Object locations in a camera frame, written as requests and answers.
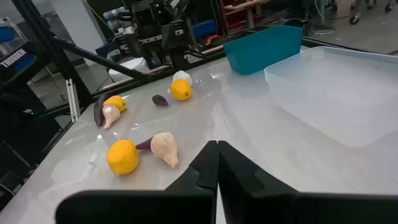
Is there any white garlic bulb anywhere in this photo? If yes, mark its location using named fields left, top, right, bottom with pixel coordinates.
left=172, top=70, right=193, bottom=86

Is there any grey machine blue panel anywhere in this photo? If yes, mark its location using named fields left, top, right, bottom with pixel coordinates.
left=0, top=17, right=29, bottom=57

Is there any long purple eggplant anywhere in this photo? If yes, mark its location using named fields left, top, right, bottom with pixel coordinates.
left=93, top=94, right=109, bottom=128

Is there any yellow lemon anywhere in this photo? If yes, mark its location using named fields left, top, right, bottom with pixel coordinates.
left=102, top=95, right=127, bottom=113
left=106, top=139, right=140, bottom=175
left=169, top=79, right=193, bottom=101

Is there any black Trossen labelled housing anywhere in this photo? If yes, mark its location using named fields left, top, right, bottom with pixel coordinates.
left=0, top=42, right=40, bottom=85

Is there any clear plastic bin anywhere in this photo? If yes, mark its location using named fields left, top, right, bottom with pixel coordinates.
left=264, top=45, right=398, bottom=147

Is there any small purple eggplant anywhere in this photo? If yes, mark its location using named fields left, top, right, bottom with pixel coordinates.
left=151, top=94, right=169, bottom=108
left=135, top=136, right=154, bottom=151

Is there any silver aluminium bracket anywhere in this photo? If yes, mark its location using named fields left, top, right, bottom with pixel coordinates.
left=65, top=78, right=79, bottom=123

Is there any teal plastic basket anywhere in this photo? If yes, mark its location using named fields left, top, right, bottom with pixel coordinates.
left=223, top=24, right=304, bottom=76

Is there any blue box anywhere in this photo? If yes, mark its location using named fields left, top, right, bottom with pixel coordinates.
left=192, top=19, right=218, bottom=40

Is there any white cable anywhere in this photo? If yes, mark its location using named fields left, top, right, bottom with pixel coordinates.
left=310, top=0, right=335, bottom=35

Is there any red shelf unit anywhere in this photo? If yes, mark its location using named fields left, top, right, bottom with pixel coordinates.
left=217, top=0, right=274, bottom=32

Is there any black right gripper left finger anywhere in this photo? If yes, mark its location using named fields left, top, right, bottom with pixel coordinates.
left=55, top=140, right=218, bottom=224

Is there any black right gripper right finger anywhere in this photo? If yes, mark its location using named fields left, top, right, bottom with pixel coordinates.
left=218, top=141, right=398, bottom=224

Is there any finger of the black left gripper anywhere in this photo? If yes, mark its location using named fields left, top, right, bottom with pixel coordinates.
left=146, top=46, right=162, bottom=70
left=169, top=43, right=190, bottom=71

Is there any beige garlic bulb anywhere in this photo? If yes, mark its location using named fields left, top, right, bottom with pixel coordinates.
left=150, top=132, right=180, bottom=170
left=101, top=104, right=121, bottom=130

